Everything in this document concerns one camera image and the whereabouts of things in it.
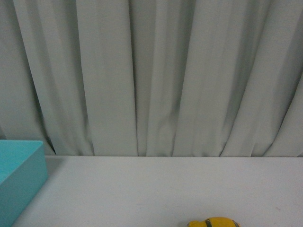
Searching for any yellow beetle wind-up toy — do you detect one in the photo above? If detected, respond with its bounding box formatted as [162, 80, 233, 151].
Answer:
[187, 217, 241, 227]

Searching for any turquoise storage box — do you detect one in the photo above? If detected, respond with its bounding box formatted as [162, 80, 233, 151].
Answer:
[0, 140, 48, 227]

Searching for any grey pleated curtain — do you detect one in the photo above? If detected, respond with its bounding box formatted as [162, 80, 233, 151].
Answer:
[0, 0, 303, 157]

